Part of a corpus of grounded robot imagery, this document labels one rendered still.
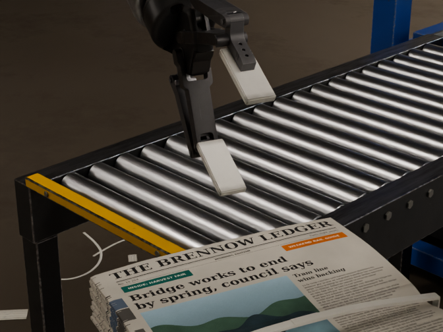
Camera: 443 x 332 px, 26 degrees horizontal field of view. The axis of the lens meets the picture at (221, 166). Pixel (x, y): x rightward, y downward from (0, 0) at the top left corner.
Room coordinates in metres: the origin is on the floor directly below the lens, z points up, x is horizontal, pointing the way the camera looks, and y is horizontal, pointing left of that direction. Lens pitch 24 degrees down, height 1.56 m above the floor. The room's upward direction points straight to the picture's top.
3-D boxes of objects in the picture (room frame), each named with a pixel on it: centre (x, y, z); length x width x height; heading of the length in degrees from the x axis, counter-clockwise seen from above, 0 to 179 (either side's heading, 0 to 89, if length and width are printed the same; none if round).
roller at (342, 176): (1.76, -0.15, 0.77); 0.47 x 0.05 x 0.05; 45
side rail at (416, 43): (2.07, -0.11, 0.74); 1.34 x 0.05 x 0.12; 135
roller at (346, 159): (1.80, -0.19, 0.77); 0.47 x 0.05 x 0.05; 45
